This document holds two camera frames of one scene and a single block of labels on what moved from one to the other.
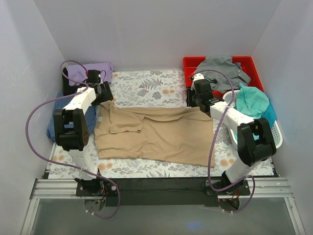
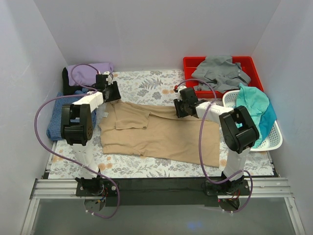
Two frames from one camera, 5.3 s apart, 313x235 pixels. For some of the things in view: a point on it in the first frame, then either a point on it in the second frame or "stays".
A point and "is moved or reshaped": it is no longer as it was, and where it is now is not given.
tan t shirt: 181,134 is moved or reshaped
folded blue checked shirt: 90,114 stays
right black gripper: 193,100 to 180,108
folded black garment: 67,89 stays
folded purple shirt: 78,74 stays
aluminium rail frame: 277,188 stays
